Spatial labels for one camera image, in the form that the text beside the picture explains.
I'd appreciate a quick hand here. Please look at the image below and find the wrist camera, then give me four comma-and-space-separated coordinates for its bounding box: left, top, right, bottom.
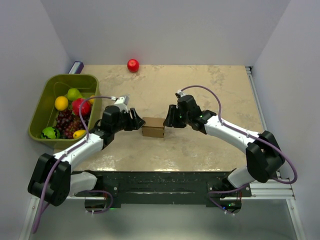
175, 89, 187, 99
113, 94, 130, 113

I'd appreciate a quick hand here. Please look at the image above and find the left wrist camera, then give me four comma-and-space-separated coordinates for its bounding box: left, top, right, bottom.
113, 94, 130, 113

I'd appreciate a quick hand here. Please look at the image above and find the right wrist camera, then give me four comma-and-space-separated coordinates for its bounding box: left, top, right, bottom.
175, 89, 187, 99

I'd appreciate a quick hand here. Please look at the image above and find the yellow lemon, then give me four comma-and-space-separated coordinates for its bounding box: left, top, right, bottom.
54, 96, 69, 111

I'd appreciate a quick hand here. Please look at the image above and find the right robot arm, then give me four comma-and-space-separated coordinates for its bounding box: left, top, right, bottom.
163, 95, 285, 197

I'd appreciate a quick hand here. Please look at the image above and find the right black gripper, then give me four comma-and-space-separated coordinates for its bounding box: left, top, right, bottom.
163, 104, 191, 129

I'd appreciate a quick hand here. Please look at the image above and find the green plastic bin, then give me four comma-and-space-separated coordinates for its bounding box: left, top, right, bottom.
28, 74, 100, 149

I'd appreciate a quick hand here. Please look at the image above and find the small orange fruit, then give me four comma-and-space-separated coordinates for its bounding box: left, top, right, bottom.
88, 95, 95, 105

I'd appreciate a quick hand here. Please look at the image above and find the purple grapes bunch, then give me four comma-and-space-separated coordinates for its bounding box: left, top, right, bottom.
54, 109, 85, 140

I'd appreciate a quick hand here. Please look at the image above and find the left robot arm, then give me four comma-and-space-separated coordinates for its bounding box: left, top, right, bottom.
27, 105, 146, 207

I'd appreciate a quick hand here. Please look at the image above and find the brown cardboard box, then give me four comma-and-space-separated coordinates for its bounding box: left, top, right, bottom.
141, 117, 165, 138

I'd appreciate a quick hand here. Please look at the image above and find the small watermelon toy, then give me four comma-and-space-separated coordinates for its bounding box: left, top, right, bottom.
40, 127, 61, 139

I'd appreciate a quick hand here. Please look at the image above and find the red apple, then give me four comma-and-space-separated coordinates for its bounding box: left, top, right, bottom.
127, 58, 140, 73

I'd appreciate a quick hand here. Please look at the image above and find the purple white box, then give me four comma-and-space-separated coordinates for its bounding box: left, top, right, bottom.
68, 61, 84, 74

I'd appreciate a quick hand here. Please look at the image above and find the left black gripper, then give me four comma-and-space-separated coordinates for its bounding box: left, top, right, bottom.
112, 108, 145, 134

